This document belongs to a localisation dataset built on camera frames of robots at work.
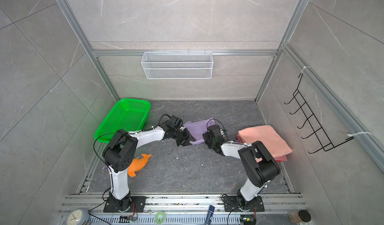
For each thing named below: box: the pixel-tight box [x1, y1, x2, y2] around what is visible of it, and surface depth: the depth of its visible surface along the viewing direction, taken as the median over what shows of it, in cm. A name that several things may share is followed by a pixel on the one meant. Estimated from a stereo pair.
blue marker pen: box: [204, 205, 215, 225], surface depth 71 cm
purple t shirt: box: [183, 117, 216, 145], surface depth 100 cm
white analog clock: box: [66, 209, 83, 225], surface depth 68 cm
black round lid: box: [298, 209, 311, 222], surface depth 64 cm
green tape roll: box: [154, 211, 166, 225], surface depth 71 cm
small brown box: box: [288, 211, 301, 223], surface depth 67 cm
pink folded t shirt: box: [236, 125, 293, 158], surface depth 93 cm
